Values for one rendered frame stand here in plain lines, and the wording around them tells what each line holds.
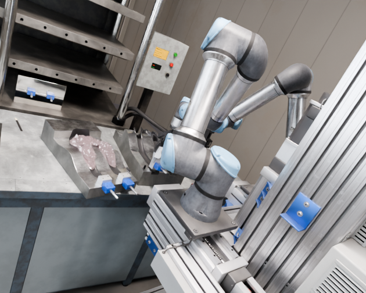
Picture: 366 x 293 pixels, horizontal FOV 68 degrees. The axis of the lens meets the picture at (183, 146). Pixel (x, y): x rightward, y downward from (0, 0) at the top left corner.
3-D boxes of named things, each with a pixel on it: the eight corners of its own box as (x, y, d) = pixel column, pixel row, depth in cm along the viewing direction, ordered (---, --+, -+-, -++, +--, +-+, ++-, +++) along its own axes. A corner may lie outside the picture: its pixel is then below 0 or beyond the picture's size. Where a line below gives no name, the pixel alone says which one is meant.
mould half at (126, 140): (179, 188, 154) (189, 168, 149) (137, 185, 139) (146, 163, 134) (148, 142, 191) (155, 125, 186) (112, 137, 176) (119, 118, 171)
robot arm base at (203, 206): (226, 220, 99) (239, 198, 96) (196, 225, 89) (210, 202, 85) (201, 193, 109) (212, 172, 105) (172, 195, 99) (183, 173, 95)
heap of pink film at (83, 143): (119, 167, 136) (124, 153, 133) (86, 170, 123) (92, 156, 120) (94, 139, 150) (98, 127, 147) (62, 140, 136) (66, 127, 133)
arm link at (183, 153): (200, 184, 86) (259, 26, 89) (155, 167, 84) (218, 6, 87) (193, 179, 98) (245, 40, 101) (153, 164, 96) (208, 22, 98)
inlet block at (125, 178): (139, 197, 126) (143, 188, 124) (131, 200, 122) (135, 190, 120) (124, 181, 133) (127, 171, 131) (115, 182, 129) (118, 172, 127)
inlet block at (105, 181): (120, 202, 117) (124, 192, 115) (110, 204, 114) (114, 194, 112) (104, 183, 124) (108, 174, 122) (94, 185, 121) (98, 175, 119)
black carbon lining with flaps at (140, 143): (170, 170, 152) (177, 156, 149) (144, 168, 143) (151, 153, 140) (149, 139, 178) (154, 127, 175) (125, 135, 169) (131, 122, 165)
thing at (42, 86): (60, 110, 182) (67, 86, 176) (13, 101, 167) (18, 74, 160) (53, 84, 219) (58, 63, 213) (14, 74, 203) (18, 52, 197)
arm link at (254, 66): (283, 39, 95) (221, 122, 133) (256, 26, 93) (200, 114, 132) (284, 59, 88) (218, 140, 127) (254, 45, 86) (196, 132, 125)
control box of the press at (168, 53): (128, 200, 258) (191, 47, 205) (97, 199, 241) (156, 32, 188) (122, 185, 274) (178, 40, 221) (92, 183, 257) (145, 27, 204)
